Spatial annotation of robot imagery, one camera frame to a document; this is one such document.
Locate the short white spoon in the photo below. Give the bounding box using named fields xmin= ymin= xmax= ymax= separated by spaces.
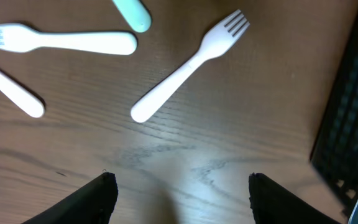
xmin=0 ymin=71 xmax=45 ymax=118

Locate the cream white fork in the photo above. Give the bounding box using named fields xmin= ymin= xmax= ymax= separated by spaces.
xmin=0 ymin=23 xmax=137 ymax=55

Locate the mint green handled fork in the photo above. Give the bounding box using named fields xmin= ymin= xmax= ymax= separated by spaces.
xmin=112 ymin=0 xmax=152 ymax=33

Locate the white plastic fork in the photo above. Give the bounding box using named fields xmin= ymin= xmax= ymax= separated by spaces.
xmin=131 ymin=9 xmax=250 ymax=123

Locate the black plastic basket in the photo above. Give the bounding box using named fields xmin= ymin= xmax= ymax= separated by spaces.
xmin=310 ymin=12 xmax=358 ymax=217

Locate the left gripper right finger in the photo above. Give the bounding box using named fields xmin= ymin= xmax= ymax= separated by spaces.
xmin=249 ymin=173 xmax=337 ymax=224

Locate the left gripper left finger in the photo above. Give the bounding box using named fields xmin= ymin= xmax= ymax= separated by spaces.
xmin=24 ymin=172 xmax=119 ymax=224

